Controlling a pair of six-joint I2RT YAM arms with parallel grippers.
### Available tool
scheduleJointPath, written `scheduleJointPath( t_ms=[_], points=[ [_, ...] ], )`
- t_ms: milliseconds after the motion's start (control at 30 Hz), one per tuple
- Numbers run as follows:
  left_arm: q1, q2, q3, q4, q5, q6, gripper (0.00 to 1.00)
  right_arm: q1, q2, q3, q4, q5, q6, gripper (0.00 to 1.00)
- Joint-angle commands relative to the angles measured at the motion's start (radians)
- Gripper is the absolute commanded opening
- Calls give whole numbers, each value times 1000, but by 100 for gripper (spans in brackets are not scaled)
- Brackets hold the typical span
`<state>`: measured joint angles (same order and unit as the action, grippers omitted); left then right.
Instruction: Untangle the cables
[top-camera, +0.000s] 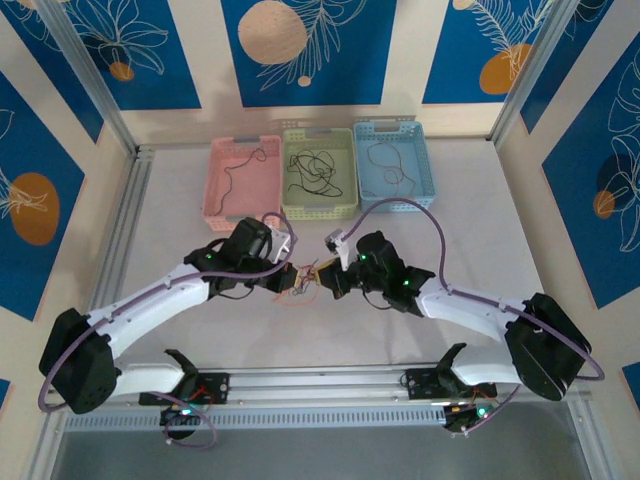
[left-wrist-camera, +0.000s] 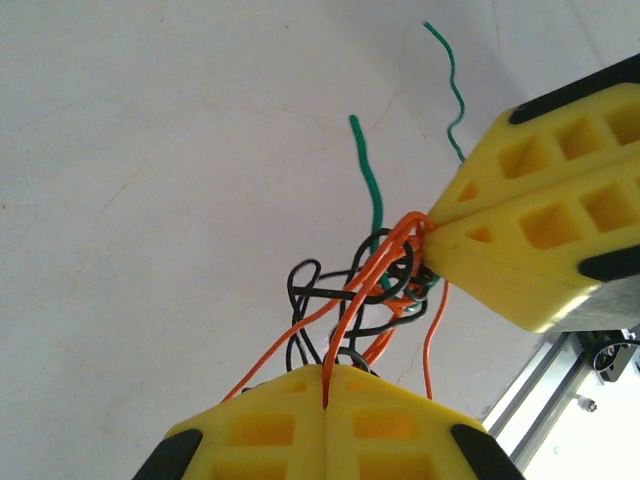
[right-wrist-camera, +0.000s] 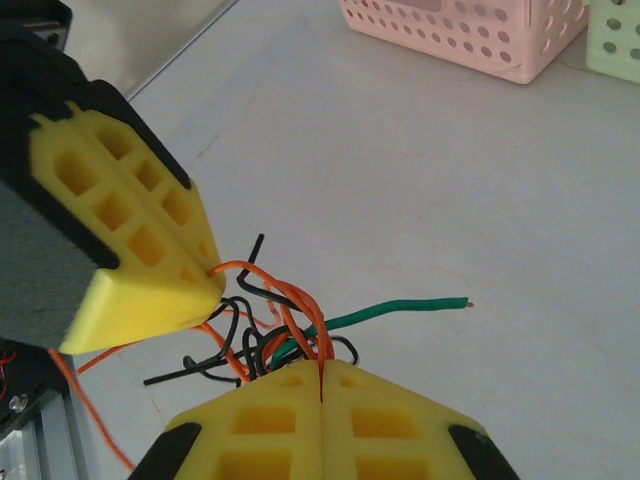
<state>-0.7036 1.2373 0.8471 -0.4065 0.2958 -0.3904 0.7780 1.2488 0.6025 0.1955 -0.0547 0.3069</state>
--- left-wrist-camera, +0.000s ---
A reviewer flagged long aluminium frame rail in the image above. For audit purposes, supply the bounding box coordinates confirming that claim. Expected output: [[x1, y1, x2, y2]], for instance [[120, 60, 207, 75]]
[[480, 327, 640, 480]]

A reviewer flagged thin green cable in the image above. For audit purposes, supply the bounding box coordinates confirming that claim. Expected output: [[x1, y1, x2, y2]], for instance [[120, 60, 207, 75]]
[[423, 20, 467, 164]]

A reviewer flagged thick orange cable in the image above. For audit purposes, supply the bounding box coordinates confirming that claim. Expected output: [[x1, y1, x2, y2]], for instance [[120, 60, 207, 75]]
[[219, 209, 441, 406]]

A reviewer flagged thick green cable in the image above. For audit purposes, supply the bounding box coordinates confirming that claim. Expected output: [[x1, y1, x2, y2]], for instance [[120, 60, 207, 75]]
[[348, 114, 444, 316]]

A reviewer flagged thick black cable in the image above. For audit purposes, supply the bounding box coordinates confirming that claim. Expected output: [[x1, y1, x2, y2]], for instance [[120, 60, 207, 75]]
[[287, 227, 446, 374]]

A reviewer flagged thin orange cable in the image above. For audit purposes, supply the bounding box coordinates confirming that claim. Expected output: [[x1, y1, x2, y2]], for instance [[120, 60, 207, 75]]
[[422, 280, 450, 401]]

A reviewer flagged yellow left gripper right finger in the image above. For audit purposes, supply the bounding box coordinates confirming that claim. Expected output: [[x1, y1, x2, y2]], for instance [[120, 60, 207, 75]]
[[324, 366, 526, 480]]

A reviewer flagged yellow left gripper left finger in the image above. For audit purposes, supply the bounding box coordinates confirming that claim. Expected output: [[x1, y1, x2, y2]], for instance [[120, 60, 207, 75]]
[[132, 363, 329, 480]]

